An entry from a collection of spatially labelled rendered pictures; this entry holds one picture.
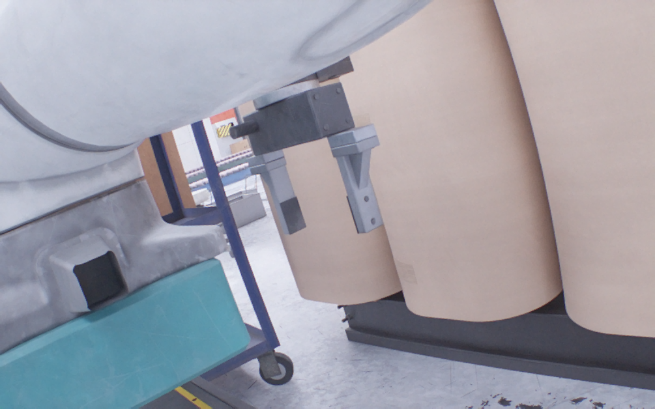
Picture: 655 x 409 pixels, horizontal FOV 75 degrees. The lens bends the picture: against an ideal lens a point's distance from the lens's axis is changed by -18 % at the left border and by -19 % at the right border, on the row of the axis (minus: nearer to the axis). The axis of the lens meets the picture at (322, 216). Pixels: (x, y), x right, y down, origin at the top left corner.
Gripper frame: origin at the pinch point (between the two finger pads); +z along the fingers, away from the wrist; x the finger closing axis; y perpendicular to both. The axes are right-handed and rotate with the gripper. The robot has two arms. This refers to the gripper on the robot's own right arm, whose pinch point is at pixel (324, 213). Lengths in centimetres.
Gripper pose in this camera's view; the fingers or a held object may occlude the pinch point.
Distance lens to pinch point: 57.2
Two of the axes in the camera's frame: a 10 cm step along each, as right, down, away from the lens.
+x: 6.1, -0.4, -7.9
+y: -7.4, 3.5, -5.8
